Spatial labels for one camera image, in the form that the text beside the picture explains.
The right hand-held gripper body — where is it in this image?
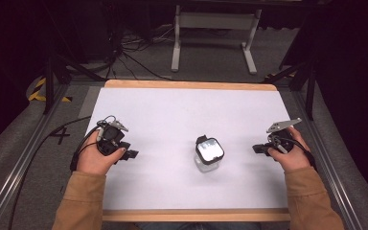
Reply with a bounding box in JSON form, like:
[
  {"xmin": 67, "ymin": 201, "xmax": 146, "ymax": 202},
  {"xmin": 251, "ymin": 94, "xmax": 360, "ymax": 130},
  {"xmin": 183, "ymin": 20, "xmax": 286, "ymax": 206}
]
[{"xmin": 265, "ymin": 117, "xmax": 303, "ymax": 154}]

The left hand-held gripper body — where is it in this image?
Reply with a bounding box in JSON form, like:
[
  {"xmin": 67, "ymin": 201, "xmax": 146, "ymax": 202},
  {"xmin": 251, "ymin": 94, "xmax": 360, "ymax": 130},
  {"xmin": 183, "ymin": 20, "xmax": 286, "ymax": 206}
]
[{"xmin": 96, "ymin": 115, "xmax": 131, "ymax": 157}]

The clear jar with black lid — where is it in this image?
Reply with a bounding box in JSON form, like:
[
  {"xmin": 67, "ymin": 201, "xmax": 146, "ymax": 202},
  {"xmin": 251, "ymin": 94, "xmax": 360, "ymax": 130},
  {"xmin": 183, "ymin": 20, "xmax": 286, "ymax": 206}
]
[{"xmin": 194, "ymin": 134, "xmax": 226, "ymax": 173}]

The person's right hand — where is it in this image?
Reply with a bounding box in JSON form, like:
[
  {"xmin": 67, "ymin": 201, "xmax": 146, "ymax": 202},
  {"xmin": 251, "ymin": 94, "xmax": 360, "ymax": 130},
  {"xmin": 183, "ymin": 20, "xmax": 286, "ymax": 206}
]
[{"xmin": 266, "ymin": 126, "xmax": 311, "ymax": 174}]

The person's left hand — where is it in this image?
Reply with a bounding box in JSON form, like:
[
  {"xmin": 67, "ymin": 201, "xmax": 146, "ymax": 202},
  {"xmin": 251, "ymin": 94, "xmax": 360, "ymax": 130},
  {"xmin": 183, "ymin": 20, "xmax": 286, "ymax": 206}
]
[{"xmin": 76, "ymin": 128, "xmax": 127, "ymax": 176}]

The white paper sheet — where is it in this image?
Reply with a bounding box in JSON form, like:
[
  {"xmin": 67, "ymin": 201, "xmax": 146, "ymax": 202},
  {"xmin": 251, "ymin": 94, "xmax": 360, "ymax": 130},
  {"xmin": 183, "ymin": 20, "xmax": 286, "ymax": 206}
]
[{"xmin": 85, "ymin": 87, "xmax": 292, "ymax": 211}]

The black metal stand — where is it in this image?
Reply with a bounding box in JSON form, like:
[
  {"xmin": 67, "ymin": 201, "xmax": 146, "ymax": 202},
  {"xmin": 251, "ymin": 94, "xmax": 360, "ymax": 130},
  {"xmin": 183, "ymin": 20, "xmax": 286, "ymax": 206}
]
[
  {"xmin": 262, "ymin": 58, "xmax": 317, "ymax": 122},
  {"xmin": 42, "ymin": 51, "xmax": 107, "ymax": 115}
]

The yellow black floor tape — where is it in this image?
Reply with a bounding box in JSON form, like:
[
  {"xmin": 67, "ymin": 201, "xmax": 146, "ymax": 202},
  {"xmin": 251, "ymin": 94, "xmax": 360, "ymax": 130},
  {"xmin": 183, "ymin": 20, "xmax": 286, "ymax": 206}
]
[{"xmin": 28, "ymin": 77, "xmax": 74, "ymax": 104}]

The aluminium floor rail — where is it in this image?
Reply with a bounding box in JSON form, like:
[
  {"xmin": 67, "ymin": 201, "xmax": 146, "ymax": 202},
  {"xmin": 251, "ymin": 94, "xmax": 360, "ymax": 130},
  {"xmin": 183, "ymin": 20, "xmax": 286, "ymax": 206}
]
[
  {"xmin": 0, "ymin": 83, "xmax": 71, "ymax": 230},
  {"xmin": 291, "ymin": 90, "xmax": 364, "ymax": 230}
]

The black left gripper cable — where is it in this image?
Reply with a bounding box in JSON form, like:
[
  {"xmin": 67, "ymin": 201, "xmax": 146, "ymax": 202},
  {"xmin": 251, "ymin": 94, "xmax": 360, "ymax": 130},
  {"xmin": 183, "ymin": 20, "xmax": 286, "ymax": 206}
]
[{"xmin": 8, "ymin": 115, "xmax": 117, "ymax": 230}]

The bundle of floor cables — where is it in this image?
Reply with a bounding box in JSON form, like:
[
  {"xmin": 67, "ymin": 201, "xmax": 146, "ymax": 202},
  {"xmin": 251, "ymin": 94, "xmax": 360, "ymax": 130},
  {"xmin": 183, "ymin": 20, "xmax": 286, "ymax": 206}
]
[{"xmin": 85, "ymin": 22, "xmax": 234, "ymax": 81}]

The white metal table frame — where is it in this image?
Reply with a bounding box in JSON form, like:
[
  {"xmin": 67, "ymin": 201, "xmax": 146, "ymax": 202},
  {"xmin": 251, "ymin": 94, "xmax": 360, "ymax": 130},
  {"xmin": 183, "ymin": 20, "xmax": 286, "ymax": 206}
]
[{"xmin": 171, "ymin": 4, "xmax": 263, "ymax": 76}]

